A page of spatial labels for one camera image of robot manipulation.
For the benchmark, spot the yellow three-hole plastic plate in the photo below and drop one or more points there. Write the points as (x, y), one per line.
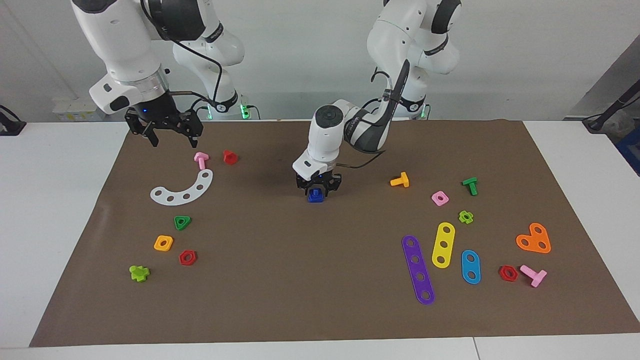
(444, 239)

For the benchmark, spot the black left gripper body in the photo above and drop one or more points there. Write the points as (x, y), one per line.
(320, 179)

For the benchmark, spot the lime green cross nut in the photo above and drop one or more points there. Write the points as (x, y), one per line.
(470, 218)

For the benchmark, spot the orange square plastic nut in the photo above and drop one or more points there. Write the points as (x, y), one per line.
(157, 244)

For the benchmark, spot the pink plastic bolt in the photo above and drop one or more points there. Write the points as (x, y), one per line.
(201, 160)
(535, 276)

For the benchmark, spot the purple four-hole plastic plate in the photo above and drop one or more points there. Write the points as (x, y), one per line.
(418, 269)

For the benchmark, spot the lime green cross bolt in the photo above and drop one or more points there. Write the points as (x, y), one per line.
(139, 274)

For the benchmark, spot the black clamp mount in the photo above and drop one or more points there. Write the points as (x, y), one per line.
(10, 127)

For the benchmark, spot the dark green plastic bolt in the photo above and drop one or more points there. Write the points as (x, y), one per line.
(471, 186)

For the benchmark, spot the white power strip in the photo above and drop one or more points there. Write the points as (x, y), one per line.
(75, 111)

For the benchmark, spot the orange plastic bolt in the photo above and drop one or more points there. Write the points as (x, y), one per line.
(404, 180)

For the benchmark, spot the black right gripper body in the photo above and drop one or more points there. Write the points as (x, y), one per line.
(155, 117)

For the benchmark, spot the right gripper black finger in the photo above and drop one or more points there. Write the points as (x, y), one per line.
(153, 139)
(194, 140)

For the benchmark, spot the red plastic bolt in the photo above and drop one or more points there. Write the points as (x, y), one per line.
(230, 158)

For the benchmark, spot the orange heart-shaped plastic plate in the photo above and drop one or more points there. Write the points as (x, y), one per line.
(533, 239)

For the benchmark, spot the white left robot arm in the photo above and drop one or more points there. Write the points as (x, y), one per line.
(325, 135)

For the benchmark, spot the blue square plastic nut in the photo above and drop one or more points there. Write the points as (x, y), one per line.
(316, 199)

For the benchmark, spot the pink square plastic nut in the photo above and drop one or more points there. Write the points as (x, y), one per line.
(435, 201)

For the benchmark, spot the green triangular plastic nut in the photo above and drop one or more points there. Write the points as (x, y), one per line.
(178, 224)

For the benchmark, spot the red hexagonal plastic nut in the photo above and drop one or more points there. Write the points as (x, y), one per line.
(182, 258)
(502, 273)

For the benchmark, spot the white curved five-hole plate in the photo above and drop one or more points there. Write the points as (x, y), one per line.
(179, 197)

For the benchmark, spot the blue plastic crate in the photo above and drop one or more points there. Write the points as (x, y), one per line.
(631, 150)

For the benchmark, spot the blue two-hole plastic plate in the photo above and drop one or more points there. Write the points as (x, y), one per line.
(470, 267)

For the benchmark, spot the brown table mat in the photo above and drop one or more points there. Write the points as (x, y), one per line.
(280, 280)

